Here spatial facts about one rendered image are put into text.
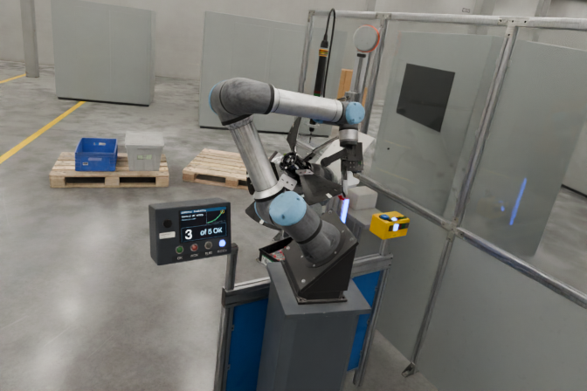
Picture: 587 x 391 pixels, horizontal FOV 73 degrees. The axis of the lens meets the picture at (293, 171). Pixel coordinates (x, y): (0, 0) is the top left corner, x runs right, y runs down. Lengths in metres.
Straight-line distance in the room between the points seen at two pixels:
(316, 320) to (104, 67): 8.21
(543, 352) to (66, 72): 8.81
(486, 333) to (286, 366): 1.18
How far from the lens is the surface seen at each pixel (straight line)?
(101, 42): 9.13
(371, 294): 2.21
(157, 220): 1.36
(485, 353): 2.40
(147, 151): 4.81
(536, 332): 2.21
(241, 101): 1.21
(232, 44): 7.43
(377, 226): 1.97
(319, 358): 1.53
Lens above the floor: 1.84
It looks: 19 degrees down
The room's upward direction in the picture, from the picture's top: 8 degrees clockwise
